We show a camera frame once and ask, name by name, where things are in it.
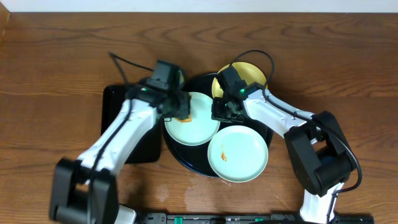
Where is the black rectangular tray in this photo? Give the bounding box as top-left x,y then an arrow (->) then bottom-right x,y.
101,85 -> 162,164

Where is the yellow plate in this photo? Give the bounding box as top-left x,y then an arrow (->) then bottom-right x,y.
211,62 -> 266,98

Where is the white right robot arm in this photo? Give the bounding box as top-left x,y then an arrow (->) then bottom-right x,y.
212,83 -> 362,223

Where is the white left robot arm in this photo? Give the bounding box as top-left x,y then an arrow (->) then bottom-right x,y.
49,85 -> 191,224

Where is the black round tray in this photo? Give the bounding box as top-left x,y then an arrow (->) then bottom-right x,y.
162,72 -> 274,177

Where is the orange green scrub sponge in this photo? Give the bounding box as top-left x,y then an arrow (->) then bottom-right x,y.
175,115 -> 192,123

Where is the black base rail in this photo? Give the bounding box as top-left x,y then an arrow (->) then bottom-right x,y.
136,212 -> 374,224

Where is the mint plate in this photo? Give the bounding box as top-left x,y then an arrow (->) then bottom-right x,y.
164,92 -> 220,146
208,125 -> 269,183

